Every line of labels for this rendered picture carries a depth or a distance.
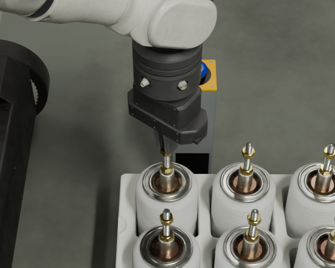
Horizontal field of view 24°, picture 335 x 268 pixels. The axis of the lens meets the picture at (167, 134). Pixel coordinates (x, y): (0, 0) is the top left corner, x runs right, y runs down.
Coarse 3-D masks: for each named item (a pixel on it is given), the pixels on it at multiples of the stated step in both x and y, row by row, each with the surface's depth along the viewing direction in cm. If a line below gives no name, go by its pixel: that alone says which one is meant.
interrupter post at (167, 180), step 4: (160, 172) 115; (172, 172) 115; (160, 176) 116; (164, 176) 115; (168, 176) 115; (172, 176) 115; (160, 180) 116; (164, 180) 115; (168, 180) 115; (172, 180) 116; (160, 184) 117; (164, 184) 116; (168, 184) 116; (172, 184) 117; (168, 188) 117
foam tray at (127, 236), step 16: (128, 176) 128; (208, 176) 128; (272, 176) 128; (288, 176) 128; (128, 192) 125; (208, 192) 125; (128, 208) 123; (208, 208) 123; (128, 224) 121; (208, 224) 121; (272, 224) 123; (128, 240) 119; (208, 240) 119; (288, 240) 119; (128, 256) 117; (208, 256) 117; (288, 256) 117
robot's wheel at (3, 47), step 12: (0, 48) 146; (12, 48) 147; (24, 48) 149; (24, 60) 147; (36, 60) 150; (36, 72) 148; (36, 84) 150; (48, 84) 153; (36, 96) 153; (36, 108) 155
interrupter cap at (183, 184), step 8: (152, 168) 119; (160, 168) 119; (176, 168) 119; (184, 168) 119; (144, 176) 118; (152, 176) 118; (176, 176) 118; (184, 176) 118; (144, 184) 117; (152, 184) 117; (176, 184) 117; (184, 184) 117; (152, 192) 116; (160, 192) 116; (168, 192) 116; (176, 192) 116; (184, 192) 116; (160, 200) 115; (168, 200) 115; (176, 200) 115
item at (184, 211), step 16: (192, 176) 119; (144, 192) 116; (192, 192) 116; (144, 208) 117; (160, 208) 115; (176, 208) 115; (192, 208) 118; (144, 224) 120; (176, 224) 118; (192, 224) 121
